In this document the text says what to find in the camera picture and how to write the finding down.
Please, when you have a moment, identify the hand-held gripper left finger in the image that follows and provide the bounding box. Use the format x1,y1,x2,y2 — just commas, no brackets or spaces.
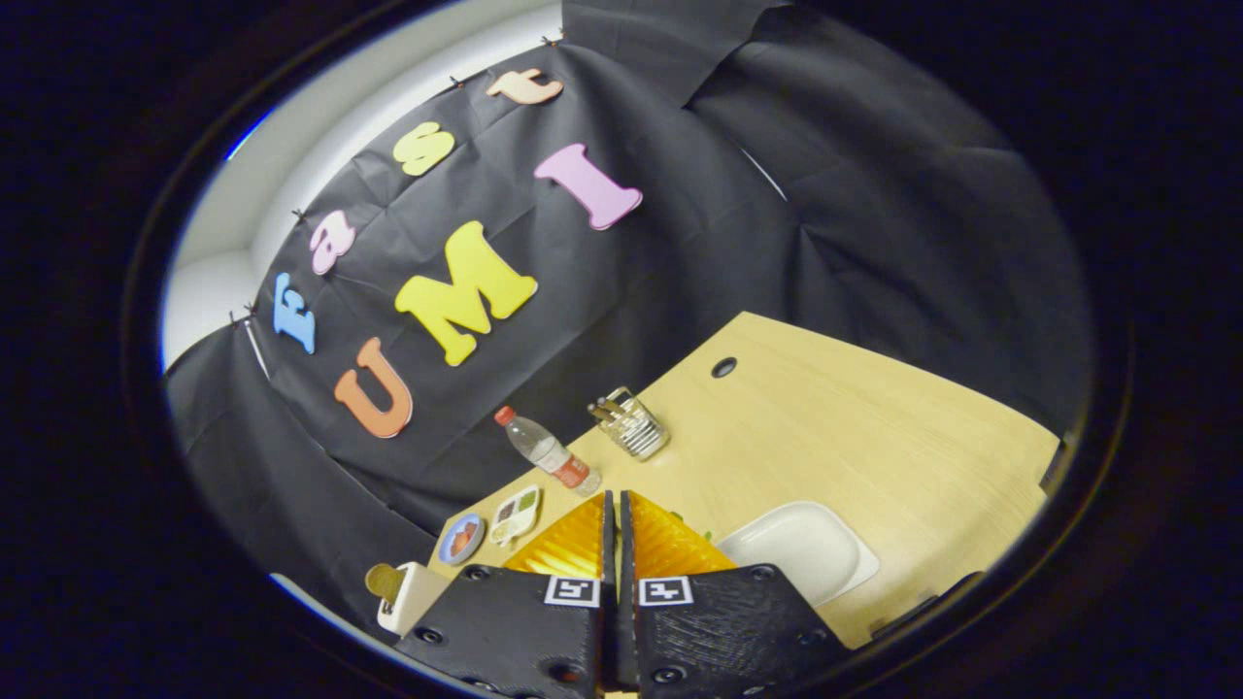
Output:
393,490,618,699

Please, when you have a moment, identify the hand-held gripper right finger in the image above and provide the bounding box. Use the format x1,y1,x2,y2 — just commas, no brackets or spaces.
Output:
620,490,856,699

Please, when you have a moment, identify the brown bread slice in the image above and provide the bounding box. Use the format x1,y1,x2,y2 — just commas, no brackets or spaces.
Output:
364,563,409,605

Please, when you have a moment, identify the white compartment condiment tray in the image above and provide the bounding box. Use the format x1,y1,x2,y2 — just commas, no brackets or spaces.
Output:
487,484,543,549

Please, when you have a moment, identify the white toaster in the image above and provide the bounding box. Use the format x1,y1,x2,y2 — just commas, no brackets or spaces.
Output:
377,560,453,637

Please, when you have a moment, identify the white rectangular plate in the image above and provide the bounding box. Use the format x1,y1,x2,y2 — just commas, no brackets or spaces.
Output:
714,500,882,609

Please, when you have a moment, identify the small blue plate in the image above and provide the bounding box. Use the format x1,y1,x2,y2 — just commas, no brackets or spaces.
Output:
437,512,487,567

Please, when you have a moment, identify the clear bottle with red cap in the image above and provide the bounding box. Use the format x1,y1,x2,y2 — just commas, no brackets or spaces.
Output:
493,405,603,496

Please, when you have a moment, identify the black backdrop cloth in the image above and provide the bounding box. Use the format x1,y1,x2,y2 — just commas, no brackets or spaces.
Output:
165,0,1093,632

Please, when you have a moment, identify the metal wire basket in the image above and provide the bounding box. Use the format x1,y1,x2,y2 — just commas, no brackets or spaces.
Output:
592,386,671,461

